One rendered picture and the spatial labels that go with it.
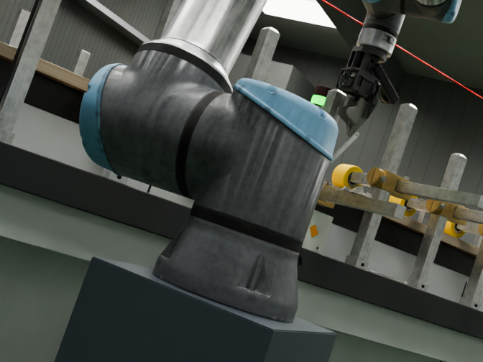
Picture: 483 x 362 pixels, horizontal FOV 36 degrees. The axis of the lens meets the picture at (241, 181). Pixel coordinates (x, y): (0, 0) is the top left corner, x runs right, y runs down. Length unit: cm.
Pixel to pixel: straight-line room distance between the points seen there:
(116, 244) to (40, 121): 34
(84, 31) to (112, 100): 730
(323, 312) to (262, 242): 114
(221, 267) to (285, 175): 13
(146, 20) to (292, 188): 827
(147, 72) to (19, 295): 94
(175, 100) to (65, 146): 85
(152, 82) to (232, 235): 24
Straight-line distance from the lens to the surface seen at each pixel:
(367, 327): 215
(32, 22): 156
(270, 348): 83
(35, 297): 185
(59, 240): 162
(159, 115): 97
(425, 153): 977
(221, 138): 93
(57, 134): 180
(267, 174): 90
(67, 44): 813
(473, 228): 253
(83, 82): 176
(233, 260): 89
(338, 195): 184
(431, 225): 224
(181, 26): 107
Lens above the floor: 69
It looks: 4 degrees up
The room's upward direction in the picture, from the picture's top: 19 degrees clockwise
